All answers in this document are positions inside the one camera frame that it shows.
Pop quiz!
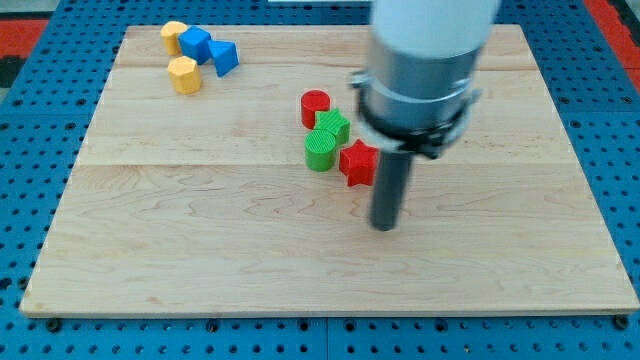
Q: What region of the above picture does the green cylinder block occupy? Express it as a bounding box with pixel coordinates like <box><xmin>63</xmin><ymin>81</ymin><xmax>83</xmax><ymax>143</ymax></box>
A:
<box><xmin>304</xmin><ymin>130</ymin><xmax>337</xmax><ymax>172</ymax></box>

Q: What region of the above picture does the blue triangle block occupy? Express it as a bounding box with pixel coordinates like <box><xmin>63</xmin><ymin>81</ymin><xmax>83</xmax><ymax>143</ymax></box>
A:
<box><xmin>208</xmin><ymin>40</ymin><xmax>239</xmax><ymax>78</ymax></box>

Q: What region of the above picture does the green star block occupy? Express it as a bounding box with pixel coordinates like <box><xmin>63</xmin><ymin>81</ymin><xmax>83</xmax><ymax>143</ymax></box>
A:
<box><xmin>314</xmin><ymin>108</ymin><xmax>351</xmax><ymax>146</ymax></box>

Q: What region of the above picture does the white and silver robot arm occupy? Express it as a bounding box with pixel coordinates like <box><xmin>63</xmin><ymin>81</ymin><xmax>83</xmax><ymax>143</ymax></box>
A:
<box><xmin>352</xmin><ymin>0</ymin><xmax>501</xmax><ymax>158</ymax></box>

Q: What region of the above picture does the light wooden board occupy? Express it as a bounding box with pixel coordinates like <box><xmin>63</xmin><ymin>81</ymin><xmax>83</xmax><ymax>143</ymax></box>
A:
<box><xmin>20</xmin><ymin>25</ymin><xmax>639</xmax><ymax>319</ymax></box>

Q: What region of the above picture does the blue cube block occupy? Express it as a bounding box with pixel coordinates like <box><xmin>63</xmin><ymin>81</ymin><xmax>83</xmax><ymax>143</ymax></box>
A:
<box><xmin>178</xmin><ymin>26</ymin><xmax>212</xmax><ymax>65</ymax></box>

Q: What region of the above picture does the yellow block rear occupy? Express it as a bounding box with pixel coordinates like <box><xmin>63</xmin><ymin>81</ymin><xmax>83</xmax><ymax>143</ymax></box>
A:
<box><xmin>160</xmin><ymin>21</ymin><xmax>188</xmax><ymax>56</ymax></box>

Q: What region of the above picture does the red star block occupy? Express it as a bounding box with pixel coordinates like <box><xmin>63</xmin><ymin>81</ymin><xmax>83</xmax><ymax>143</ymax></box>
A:
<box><xmin>339</xmin><ymin>139</ymin><xmax>379</xmax><ymax>187</ymax></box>

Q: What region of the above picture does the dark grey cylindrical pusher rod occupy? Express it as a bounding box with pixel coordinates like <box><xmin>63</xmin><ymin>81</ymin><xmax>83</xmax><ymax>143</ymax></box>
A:
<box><xmin>369</xmin><ymin>151</ymin><xmax>414</xmax><ymax>231</ymax></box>

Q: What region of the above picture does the red cylinder block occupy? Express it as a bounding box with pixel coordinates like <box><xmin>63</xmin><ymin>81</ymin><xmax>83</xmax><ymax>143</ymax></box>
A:
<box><xmin>300</xmin><ymin>89</ymin><xmax>331</xmax><ymax>129</ymax></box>

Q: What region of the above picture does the yellow hexagon block front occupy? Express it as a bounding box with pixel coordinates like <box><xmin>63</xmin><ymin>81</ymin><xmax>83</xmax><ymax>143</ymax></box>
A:
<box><xmin>167</xmin><ymin>56</ymin><xmax>202</xmax><ymax>94</ymax></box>

